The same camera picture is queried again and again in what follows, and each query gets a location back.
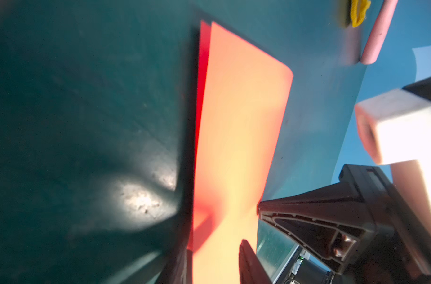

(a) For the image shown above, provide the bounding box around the right blue dotted work glove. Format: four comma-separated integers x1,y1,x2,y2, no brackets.
349,0,371,28

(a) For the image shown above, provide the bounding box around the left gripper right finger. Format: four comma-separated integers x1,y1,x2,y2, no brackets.
239,240,272,284

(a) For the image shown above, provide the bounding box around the red square paper sheet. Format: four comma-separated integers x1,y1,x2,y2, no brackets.
189,21,293,284

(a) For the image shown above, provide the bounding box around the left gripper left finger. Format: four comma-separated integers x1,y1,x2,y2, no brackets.
155,248,193,284

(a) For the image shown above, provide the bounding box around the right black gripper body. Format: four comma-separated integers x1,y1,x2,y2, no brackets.
338,164,431,284

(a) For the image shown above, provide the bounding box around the front aluminium rail base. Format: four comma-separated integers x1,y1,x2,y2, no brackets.
272,246,308,284

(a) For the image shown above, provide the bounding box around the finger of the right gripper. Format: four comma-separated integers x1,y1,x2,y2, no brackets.
258,182,375,273

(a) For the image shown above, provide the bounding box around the purple pink brush on table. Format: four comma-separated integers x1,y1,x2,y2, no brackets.
360,0,398,65

